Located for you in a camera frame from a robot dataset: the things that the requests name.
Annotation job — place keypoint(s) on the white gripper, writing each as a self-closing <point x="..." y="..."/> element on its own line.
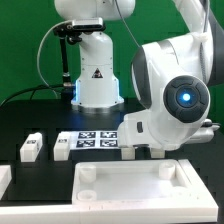
<point x="207" y="131"/>

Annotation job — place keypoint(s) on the white desk top tray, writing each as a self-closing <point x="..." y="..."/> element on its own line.
<point x="127" y="180"/>

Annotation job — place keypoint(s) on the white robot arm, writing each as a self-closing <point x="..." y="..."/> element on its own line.
<point x="170" y="77"/>

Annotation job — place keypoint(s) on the tag marker sheet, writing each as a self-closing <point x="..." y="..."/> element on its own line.
<point x="83" y="140"/>

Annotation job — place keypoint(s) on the white block left edge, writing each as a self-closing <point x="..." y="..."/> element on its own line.
<point x="5" y="178"/>

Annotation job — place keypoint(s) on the camera on black stand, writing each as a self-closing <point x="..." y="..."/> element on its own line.
<point x="70" y="32"/>

